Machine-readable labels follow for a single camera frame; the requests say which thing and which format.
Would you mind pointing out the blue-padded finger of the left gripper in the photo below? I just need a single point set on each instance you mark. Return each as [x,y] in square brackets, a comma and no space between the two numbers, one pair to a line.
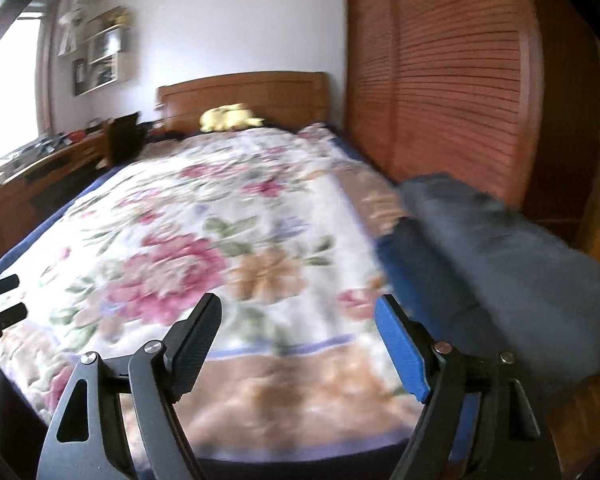
[12,316]

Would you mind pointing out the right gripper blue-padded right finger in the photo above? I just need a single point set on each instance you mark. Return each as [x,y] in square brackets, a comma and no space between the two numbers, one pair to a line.
[478,419]

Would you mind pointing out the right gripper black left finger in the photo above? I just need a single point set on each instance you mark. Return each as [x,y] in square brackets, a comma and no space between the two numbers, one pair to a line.
[88,438]

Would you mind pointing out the dark navy trousers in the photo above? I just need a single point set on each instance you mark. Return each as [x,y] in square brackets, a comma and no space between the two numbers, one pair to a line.
[542,296]

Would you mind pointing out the folded blue clothes stack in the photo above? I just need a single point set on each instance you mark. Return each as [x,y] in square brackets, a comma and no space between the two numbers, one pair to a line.
[429,289]

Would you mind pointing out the navy bed sheet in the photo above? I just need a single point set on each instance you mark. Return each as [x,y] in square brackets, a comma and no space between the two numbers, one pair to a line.
[45,224]

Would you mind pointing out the wooden desk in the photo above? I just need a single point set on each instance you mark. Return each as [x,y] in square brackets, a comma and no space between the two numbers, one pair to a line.
[30,197]

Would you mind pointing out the floral bed blanket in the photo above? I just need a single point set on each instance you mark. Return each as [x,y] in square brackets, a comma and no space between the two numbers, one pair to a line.
[205,269]

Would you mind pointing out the bright window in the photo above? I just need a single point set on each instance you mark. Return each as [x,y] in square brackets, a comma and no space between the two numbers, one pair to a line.
[18,61]

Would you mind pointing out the dark wooden chair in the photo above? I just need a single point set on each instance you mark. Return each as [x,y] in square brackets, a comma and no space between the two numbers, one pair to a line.
[125,138]

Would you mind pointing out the yellow plush toy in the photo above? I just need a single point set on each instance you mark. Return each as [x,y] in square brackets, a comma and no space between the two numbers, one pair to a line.
[229,117]

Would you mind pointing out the wooden headboard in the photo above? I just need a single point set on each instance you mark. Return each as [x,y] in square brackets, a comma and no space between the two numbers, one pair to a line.
[290,100]

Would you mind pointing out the louvered wooden wardrobe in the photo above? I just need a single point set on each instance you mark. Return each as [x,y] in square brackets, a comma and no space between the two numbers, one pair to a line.
[502,94]

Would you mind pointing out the white wall shelf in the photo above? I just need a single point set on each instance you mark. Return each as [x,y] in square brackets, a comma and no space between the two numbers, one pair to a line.
[102,51]

